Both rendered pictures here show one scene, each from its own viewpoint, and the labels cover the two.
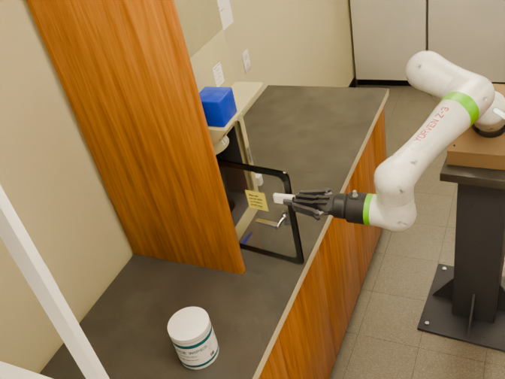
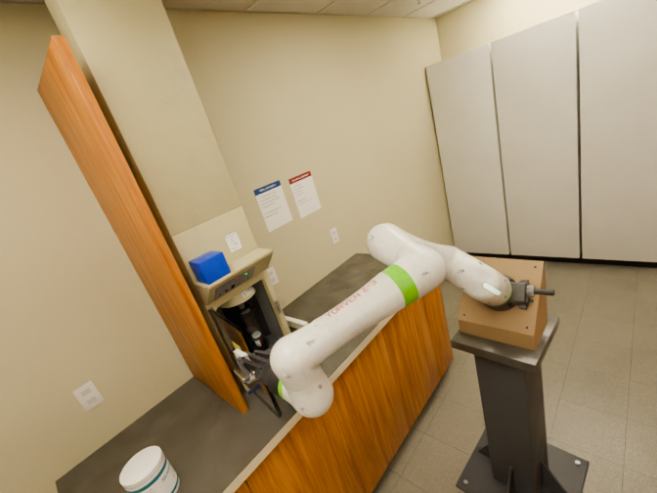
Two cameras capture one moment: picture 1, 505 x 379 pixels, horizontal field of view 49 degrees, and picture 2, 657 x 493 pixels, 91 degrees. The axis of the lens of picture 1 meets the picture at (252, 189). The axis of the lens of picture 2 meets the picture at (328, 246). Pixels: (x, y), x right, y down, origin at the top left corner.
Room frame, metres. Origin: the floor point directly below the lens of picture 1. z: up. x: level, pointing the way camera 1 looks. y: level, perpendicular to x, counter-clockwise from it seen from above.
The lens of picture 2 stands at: (0.60, -0.72, 1.91)
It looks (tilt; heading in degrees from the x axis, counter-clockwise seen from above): 20 degrees down; 17
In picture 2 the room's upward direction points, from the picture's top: 17 degrees counter-clockwise
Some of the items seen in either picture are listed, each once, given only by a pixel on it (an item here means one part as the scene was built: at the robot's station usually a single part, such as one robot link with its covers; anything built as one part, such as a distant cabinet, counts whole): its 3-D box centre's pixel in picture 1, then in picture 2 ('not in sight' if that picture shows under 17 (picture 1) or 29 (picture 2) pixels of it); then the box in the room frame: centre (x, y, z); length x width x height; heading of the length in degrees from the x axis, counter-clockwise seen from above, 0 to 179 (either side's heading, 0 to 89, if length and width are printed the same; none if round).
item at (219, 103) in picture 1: (214, 106); (209, 267); (1.60, 0.06, 1.56); 0.10 x 0.10 x 0.09; 59
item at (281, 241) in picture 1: (257, 212); (244, 362); (1.48, 0.00, 1.19); 0.30 x 0.01 x 0.40; 51
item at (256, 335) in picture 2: not in sight; (251, 329); (1.78, 0.13, 1.13); 0.11 x 0.11 x 0.21
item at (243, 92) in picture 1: (233, 116); (240, 276); (1.68, 0.01, 1.46); 0.32 x 0.12 x 0.10; 149
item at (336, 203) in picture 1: (332, 204); (269, 371); (1.28, -0.22, 1.31); 0.09 x 0.08 x 0.07; 59
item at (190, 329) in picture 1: (194, 338); (151, 478); (1.16, 0.28, 1.02); 0.13 x 0.13 x 0.15
